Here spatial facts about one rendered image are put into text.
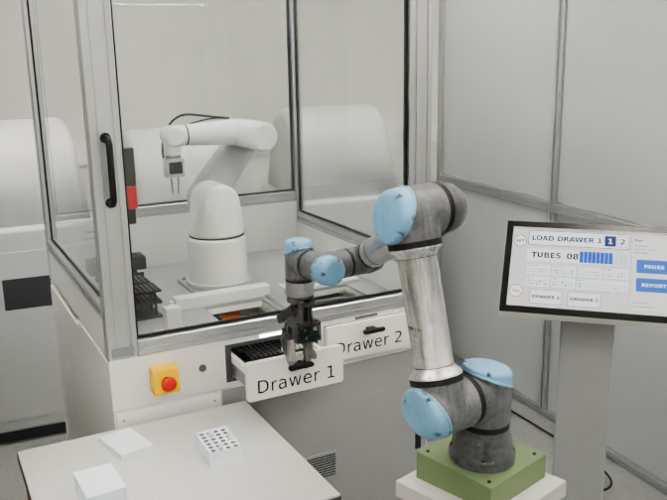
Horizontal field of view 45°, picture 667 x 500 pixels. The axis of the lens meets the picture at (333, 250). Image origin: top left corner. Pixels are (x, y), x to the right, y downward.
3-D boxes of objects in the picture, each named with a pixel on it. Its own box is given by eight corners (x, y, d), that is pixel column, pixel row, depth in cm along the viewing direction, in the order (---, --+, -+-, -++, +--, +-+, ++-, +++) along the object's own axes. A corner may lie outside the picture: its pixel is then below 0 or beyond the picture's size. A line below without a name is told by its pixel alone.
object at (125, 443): (153, 449, 205) (153, 443, 205) (121, 460, 200) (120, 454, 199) (130, 433, 214) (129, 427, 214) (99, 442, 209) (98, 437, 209)
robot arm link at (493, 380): (522, 420, 182) (527, 364, 179) (480, 437, 175) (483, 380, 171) (483, 400, 192) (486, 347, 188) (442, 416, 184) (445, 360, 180)
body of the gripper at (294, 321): (296, 347, 211) (295, 303, 208) (282, 337, 218) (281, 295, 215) (322, 341, 214) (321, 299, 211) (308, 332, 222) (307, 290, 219)
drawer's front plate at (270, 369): (343, 381, 230) (342, 344, 228) (248, 403, 217) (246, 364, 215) (340, 379, 232) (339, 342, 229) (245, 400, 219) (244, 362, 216)
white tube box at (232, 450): (243, 459, 199) (242, 445, 198) (210, 467, 196) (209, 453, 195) (226, 438, 210) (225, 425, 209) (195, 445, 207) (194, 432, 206)
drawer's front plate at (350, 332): (409, 345, 257) (409, 312, 254) (328, 363, 244) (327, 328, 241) (406, 343, 258) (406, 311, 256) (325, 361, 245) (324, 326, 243)
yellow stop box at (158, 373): (181, 392, 220) (180, 367, 218) (155, 398, 217) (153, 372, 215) (176, 385, 224) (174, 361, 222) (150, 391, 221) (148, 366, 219)
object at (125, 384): (429, 344, 263) (430, 302, 259) (113, 412, 217) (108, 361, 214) (302, 275, 345) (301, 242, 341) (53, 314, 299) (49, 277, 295)
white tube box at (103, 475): (128, 507, 179) (126, 486, 178) (88, 519, 175) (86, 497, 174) (112, 482, 190) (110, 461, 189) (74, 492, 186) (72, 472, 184)
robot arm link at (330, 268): (357, 252, 203) (332, 244, 211) (321, 260, 196) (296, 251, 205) (357, 283, 205) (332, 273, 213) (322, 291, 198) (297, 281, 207)
